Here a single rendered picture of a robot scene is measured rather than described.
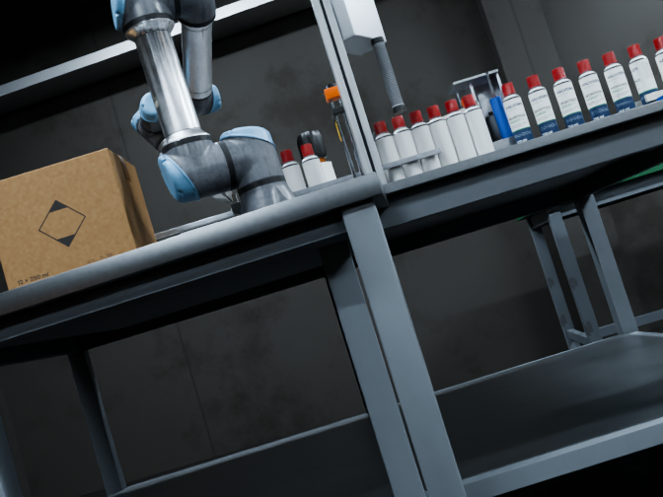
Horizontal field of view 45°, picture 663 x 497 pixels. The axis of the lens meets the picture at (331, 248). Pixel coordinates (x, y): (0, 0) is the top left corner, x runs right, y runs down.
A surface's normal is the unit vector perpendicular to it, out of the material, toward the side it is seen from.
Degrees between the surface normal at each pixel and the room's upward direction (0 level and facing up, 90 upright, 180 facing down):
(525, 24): 90
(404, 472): 90
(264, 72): 90
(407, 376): 90
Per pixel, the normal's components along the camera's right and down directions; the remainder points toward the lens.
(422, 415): -0.12, -0.04
